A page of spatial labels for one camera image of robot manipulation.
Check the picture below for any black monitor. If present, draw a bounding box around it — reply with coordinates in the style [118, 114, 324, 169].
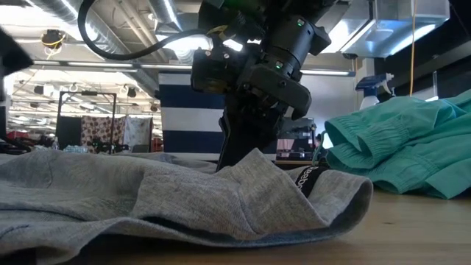
[54, 116, 84, 150]

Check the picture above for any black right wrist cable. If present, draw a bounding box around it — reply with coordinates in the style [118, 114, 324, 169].
[77, 0, 210, 62]

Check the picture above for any patterned hanging cloth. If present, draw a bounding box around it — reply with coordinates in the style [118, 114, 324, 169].
[80, 116, 155, 154]

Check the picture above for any clear spray bottle blue trigger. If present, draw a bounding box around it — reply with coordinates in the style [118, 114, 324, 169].
[355, 72, 395, 110]

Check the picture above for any black metal rig frame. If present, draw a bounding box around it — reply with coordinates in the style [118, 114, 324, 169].
[56, 91, 118, 154]

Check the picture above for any black yellow ceiling reel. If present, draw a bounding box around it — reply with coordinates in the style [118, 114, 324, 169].
[40, 29, 67, 51]

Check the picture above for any black looped cable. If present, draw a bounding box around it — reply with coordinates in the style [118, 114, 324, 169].
[0, 138, 34, 155]

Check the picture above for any corrugated silver ventilation duct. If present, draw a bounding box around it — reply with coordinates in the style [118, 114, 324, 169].
[21, 0, 163, 97]

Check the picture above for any smooth round silver duct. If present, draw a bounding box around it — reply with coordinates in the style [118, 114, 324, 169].
[148, 0, 184, 35]

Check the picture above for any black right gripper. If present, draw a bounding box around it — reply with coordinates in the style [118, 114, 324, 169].
[190, 0, 332, 173]

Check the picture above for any teal garment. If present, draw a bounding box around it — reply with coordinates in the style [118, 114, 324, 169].
[311, 89, 471, 201]

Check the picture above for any navy white-striped fabric bin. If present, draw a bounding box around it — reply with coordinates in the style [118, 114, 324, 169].
[157, 71, 280, 155]

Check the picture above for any teal background cloth pile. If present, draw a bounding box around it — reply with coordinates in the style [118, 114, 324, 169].
[63, 144, 89, 155]

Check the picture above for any yellow hanging cable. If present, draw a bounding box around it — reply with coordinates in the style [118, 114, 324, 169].
[408, 0, 418, 97]

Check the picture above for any grey garment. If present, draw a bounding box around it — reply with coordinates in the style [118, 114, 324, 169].
[0, 148, 375, 265]

